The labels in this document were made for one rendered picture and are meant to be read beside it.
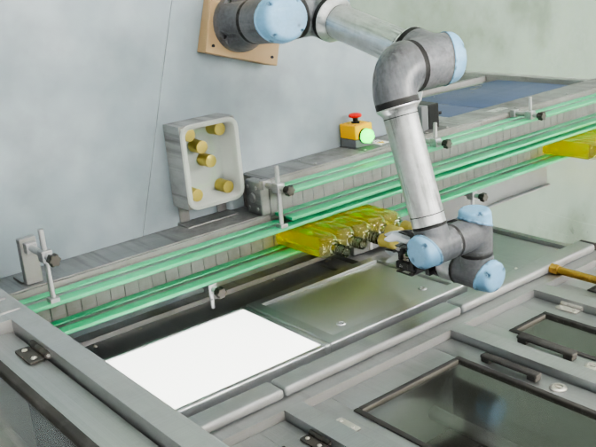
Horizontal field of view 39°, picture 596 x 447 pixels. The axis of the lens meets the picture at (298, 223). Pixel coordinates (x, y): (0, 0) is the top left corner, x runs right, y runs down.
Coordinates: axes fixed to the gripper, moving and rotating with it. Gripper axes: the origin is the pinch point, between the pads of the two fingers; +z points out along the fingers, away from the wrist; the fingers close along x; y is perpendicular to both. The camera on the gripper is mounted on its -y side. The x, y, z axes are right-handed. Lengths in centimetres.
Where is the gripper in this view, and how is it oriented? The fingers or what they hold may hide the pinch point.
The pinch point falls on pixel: (391, 242)
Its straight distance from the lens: 218.5
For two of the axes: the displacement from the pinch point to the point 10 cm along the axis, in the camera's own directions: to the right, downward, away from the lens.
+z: -6.3, -1.9, 7.5
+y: -7.7, 2.7, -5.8
